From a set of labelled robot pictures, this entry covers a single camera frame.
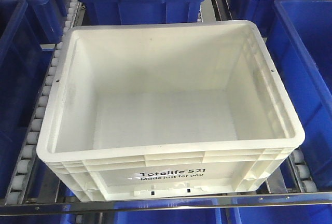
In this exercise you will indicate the blue bin left shelf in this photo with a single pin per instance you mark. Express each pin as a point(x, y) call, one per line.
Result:
point(23, 67)

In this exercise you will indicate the blue bin shelf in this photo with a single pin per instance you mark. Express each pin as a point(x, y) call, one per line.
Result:
point(299, 42)
point(23, 67)

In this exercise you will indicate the right roller track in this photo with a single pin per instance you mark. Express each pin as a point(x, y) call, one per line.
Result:
point(300, 172)

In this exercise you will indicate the metal front shelf bar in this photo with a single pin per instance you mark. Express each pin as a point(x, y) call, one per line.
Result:
point(211, 201)

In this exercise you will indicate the blue bin right shelf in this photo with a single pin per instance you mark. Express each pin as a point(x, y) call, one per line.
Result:
point(299, 42)

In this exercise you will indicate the roller track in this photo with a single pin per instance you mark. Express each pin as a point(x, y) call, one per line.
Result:
point(300, 172)
point(24, 175)

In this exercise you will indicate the left roller track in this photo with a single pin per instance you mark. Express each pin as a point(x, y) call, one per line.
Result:
point(24, 175)

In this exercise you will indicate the white plastic tote bin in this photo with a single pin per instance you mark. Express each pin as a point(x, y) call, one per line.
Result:
point(166, 110)

